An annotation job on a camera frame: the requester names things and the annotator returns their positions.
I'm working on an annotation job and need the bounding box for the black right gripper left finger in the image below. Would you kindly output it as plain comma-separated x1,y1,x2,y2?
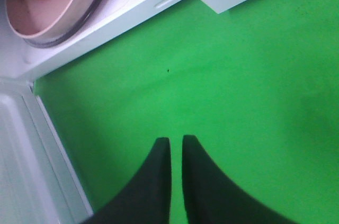
83,138,171,223

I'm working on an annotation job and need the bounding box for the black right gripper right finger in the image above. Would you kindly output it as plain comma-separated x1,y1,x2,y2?
182,135,293,223

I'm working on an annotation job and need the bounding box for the white microwave door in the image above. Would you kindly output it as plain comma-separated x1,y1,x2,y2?
1,78,93,223

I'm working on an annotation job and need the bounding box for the pink round plate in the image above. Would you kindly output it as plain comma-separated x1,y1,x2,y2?
5,0,94,41

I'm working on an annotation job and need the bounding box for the white microwave oven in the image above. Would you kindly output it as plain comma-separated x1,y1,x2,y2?
1,0,246,81

